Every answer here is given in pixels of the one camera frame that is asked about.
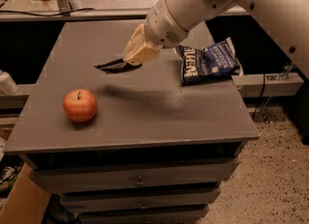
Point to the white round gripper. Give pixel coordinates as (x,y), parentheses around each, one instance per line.
(161,29)

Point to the red apple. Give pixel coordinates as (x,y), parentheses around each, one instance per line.
(80,105)

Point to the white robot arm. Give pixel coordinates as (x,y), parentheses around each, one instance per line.
(285,21)

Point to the blue chip bag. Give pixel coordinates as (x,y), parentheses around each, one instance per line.
(217,61)

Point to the grey drawer cabinet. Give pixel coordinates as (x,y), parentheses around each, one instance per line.
(143,116)

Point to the grey cylinder at left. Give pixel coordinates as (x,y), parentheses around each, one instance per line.
(7,84)

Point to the top grey drawer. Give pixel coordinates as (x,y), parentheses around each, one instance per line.
(65,181)

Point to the grey drawer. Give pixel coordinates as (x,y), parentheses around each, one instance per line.
(142,200)
(170,215)
(65,181)

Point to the middle grey drawer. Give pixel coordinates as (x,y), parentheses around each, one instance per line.
(142,200)

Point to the bottom grey drawer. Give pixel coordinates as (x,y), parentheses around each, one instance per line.
(170,215)

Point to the colourful package on floor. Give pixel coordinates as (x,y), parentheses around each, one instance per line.
(10,167)

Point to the cardboard box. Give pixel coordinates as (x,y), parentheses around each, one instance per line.
(26,203)

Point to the grey metal rail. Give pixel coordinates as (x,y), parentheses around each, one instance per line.
(93,14)

